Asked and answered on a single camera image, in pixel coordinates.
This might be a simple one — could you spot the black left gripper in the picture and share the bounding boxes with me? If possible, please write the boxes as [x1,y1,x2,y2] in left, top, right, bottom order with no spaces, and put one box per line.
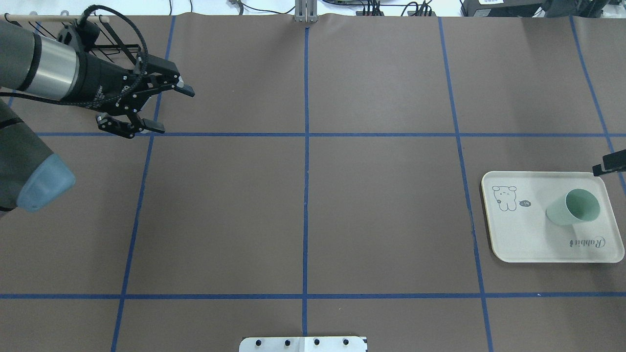
[68,51,195,139]

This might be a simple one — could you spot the light green cup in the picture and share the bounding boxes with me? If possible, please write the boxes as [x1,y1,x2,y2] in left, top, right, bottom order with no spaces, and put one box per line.
[545,189,601,226]

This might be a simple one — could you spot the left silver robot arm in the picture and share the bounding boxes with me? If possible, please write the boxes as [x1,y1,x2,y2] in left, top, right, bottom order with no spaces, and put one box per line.
[1,16,195,216]

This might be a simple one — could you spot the white cartoon serving tray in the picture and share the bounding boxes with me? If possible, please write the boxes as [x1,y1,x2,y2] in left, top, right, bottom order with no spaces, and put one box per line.
[481,170,625,263]

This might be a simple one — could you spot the black power box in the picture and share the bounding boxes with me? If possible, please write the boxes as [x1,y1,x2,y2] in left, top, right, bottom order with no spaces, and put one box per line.
[460,0,544,18]

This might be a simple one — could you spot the black wire cup rack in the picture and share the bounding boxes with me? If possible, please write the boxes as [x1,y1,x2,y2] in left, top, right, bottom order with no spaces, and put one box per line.
[2,11,144,67]

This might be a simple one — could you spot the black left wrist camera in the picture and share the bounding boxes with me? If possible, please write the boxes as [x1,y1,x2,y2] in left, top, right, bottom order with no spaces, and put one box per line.
[56,22,100,52]

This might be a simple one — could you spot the aluminium frame post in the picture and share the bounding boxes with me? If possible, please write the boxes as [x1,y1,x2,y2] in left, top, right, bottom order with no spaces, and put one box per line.
[293,0,319,23]

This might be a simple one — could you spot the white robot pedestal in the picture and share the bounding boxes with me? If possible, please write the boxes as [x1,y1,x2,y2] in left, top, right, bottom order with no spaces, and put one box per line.
[239,336,368,352]

